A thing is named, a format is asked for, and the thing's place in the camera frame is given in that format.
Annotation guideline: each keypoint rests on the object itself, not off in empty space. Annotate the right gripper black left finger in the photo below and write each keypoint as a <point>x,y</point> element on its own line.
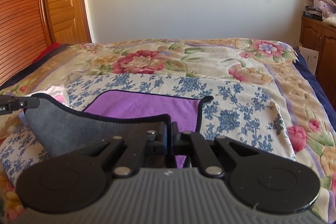
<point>124,156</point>

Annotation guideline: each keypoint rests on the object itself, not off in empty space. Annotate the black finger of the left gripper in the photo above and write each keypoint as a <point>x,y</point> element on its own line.
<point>10,104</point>

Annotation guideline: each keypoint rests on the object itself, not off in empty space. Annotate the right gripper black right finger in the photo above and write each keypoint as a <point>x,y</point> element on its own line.
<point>216,158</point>

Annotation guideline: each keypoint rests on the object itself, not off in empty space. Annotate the purple and grey towel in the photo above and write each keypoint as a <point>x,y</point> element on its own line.
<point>61,129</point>

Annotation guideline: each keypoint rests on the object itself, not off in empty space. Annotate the pink tissue pack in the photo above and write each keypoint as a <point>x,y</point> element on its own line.
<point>58,93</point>

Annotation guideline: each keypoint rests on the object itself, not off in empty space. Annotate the blue floral white sheet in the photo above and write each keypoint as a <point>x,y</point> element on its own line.
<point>248,113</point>

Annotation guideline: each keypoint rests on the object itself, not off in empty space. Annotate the wooden slatted headboard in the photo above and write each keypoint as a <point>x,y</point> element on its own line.
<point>24,34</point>

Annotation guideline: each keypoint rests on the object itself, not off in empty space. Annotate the floral plush blanket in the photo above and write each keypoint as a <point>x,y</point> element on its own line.
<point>276,65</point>

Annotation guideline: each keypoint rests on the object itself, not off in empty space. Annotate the white paper box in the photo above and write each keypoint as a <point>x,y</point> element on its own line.
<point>311,58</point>

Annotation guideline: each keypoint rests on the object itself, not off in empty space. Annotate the wooden cabinet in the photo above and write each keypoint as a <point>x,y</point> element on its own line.
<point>320,37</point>

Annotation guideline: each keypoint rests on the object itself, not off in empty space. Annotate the clutter pile on cabinet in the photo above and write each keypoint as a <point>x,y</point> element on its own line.
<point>322,10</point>

